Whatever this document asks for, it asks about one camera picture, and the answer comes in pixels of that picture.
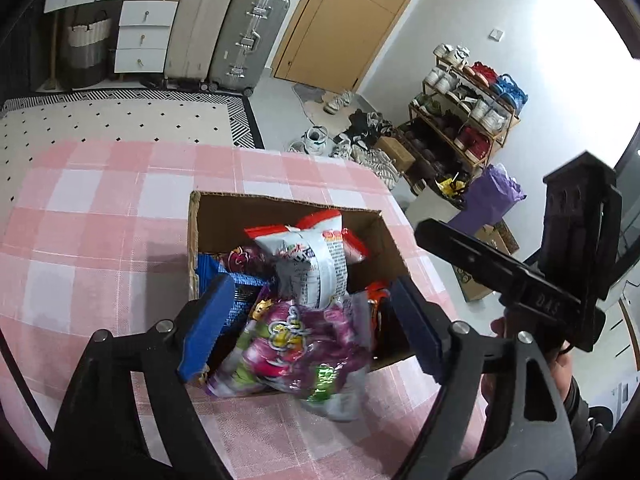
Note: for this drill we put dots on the cream trash bin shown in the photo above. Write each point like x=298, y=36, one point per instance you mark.
x=425, y=205

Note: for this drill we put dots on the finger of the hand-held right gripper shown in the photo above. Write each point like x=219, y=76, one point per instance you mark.
x=465, y=250

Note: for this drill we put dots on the white printed snack bag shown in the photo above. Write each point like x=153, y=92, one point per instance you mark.
x=310, y=265

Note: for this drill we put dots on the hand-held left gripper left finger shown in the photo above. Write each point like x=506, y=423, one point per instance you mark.
x=207, y=330

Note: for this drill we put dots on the blue cookie packet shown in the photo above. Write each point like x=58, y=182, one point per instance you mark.
x=215, y=270

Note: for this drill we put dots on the red white snack packet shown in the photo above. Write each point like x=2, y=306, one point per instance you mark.
x=356, y=247

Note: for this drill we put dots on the small cardboard box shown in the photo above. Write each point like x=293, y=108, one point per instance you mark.
x=395, y=152

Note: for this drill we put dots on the red chip packet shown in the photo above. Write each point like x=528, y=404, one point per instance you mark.
x=378, y=296

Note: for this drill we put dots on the purple round candy packet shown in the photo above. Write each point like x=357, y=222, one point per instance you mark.
x=247, y=260

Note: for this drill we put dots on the beige suitcase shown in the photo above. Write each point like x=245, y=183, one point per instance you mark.
x=200, y=30

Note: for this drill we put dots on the pile of sneakers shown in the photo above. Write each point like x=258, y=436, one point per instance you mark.
x=370, y=155

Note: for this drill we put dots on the woven laundry basket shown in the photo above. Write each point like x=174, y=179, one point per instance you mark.
x=87, y=50

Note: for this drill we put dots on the grey door mat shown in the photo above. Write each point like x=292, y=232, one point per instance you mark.
x=312, y=105

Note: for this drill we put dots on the person's right hand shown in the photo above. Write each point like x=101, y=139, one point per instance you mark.
x=562, y=375

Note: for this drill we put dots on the printed cardboard box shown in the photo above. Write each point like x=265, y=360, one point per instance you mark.
x=472, y=285

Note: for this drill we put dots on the person's right forearm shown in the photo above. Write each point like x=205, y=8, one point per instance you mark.
x=585, y=420

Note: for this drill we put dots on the purple plastic bag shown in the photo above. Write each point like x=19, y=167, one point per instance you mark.
x=490, y=195

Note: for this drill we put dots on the purple candy bag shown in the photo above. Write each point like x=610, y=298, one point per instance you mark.
x=300, y=345

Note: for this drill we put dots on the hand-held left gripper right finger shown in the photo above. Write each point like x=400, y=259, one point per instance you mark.
x=417, y=330

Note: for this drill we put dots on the silver suitcase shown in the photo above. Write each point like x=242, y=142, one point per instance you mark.
x=247, y=40

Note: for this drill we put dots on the wooden shoe rack with shoes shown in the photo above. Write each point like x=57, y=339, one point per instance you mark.
x=475, y=110

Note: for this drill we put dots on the brown cardboard box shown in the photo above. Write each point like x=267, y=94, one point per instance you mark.
x=215, y=220

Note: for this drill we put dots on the wooden door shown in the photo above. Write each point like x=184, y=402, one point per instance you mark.
x=350, y=25

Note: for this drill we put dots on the white drawer desk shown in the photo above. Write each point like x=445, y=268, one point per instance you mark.
x=142, y=35

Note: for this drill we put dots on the pink checkered tablecloth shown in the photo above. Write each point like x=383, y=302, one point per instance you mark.
x=100, y=240

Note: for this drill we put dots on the white wall switch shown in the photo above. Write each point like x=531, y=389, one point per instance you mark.
x=496, y=34

